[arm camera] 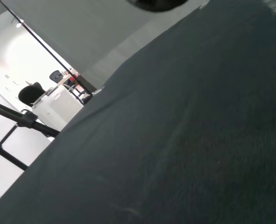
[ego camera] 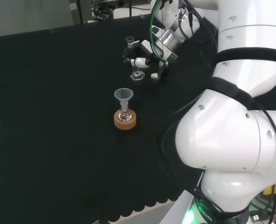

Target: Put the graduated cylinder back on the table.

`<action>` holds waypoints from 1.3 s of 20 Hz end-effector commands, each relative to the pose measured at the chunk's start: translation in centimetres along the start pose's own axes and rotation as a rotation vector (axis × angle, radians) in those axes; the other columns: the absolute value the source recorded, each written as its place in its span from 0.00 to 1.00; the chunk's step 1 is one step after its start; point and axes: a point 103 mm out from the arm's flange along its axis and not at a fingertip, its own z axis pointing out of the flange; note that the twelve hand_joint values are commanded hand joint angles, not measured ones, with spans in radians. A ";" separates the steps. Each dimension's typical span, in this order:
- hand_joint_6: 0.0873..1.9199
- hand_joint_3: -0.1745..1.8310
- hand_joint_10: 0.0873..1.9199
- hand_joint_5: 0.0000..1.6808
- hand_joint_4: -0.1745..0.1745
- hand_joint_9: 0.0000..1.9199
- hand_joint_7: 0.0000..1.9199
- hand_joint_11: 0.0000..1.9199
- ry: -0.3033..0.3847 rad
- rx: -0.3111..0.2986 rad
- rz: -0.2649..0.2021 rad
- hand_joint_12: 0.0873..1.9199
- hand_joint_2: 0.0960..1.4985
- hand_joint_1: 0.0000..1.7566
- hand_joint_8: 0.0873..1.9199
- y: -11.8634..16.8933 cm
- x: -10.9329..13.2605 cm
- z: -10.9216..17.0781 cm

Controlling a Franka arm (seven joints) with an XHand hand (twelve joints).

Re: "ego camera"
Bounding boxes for black table cloth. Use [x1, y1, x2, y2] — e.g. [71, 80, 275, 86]
[0, 12, 276, 223]

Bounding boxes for clear glass graduated cylinder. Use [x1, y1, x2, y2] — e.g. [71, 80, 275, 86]
[125, 36, 145, 81]

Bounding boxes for clear plastic funnel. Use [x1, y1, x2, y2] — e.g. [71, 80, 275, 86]
[114, 88, 134, 111]

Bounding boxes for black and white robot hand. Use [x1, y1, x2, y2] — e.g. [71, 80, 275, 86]
[122, 39, 179, 81]

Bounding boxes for yellow stop button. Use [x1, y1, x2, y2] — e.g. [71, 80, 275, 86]
[262, 179, 276, 199]

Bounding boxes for round-bottom glass flask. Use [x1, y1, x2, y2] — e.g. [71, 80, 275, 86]
[118, 104, 131, 122]

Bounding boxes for green cable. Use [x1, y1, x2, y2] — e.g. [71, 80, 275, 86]
[149, 0, 169, 66]

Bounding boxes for cork ring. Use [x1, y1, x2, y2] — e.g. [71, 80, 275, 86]
[113, 109, 137, 130]

